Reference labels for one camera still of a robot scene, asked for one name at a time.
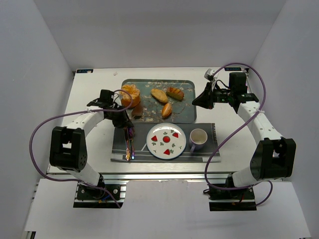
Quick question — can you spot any steel cake server wooden handle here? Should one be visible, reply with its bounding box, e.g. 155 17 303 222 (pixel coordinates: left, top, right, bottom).
131 101 143 117

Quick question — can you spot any round orange sponge cake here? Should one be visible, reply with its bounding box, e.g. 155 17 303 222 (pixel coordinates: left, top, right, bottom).
120 84 141 108

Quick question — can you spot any blossom pattern grey tray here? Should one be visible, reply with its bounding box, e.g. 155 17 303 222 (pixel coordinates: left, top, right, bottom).
122 79 197 123

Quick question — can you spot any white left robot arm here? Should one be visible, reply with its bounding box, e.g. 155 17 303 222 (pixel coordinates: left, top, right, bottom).
49 90 134 187

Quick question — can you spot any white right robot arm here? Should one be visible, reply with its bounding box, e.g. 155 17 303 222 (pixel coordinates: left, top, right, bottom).
192 69 296 189

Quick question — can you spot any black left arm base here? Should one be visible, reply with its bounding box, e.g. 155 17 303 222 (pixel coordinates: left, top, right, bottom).
73 180 125 209

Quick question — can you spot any sesame bun bread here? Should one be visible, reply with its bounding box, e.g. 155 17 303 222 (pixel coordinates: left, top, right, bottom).
161 103 172 119

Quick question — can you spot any oval flat bread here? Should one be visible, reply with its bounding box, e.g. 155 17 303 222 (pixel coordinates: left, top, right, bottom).
151 89 168 104

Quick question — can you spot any iridescent knife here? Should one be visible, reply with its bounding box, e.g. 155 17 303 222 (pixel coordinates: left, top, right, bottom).
124 127 131 161

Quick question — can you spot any iridescent fork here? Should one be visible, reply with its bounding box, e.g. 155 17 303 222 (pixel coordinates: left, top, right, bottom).
129 127 135 160

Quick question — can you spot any blue label right corner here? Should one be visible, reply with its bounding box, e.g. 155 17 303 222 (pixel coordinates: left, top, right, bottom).
224 67 242 72

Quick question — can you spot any blue label corner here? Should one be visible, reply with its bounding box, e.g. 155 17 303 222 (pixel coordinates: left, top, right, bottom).
76 69 93 74
224 67 242 72

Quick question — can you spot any sliced baguette piece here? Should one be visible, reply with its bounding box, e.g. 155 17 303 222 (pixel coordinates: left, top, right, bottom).
166 87 184 101

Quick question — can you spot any purple ceramic mug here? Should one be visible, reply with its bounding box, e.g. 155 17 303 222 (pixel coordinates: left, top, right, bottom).
189 128 208 153

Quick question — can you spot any watermelon pattern white plate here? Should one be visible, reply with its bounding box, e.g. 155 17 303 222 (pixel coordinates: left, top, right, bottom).
146 123 187 160

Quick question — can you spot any grey cloth placemat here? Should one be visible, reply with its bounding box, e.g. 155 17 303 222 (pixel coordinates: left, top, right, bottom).
110 122 221 163

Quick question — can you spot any blue label left corner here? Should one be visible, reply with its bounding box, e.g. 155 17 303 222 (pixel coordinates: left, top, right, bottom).
76 69 93 74

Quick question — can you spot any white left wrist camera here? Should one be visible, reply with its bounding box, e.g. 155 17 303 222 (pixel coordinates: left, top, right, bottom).
113 91 123 104

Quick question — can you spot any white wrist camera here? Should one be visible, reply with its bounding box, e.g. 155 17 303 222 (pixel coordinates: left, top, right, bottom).
113 91 123 104
204 69 217 91

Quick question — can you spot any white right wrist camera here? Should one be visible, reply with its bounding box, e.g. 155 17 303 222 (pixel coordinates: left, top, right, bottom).
204 69 217 91

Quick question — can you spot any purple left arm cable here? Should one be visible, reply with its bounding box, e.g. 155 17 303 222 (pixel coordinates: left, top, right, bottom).
29 89 134 208

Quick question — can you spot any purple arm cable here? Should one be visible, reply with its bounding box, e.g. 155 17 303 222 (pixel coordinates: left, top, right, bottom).
204 62 273 207
29 89 134 208

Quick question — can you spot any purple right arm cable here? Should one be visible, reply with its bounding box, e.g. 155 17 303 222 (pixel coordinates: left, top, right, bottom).
204 62 273 207

